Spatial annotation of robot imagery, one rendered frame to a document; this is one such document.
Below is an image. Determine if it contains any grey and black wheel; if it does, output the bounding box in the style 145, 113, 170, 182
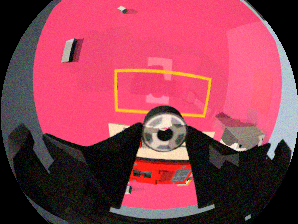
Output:
141, 105, 188, 152

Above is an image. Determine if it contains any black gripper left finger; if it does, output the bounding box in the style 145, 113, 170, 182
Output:
43, 121, 142, 209

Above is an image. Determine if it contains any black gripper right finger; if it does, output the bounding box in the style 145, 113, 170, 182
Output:
185, 125, 271, 209

